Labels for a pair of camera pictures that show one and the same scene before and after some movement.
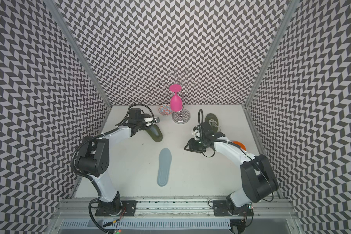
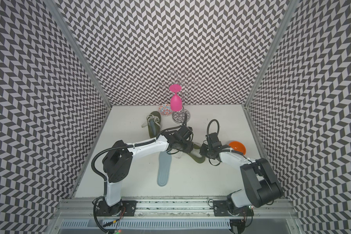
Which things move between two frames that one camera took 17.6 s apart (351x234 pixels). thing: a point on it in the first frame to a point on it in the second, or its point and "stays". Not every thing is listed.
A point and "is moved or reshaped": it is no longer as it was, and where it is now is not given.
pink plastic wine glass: (176, 100) stays
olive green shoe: (212, 120) to (195, 154)
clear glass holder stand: (183, 78) stays
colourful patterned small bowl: (165, 109) stays
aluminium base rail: (179, 208) stays
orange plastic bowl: (241, 145) stays
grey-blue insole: (165, 160) stays
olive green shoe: (155, 133) is moved or reshaped
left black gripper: (145, 127) to (189, 148)
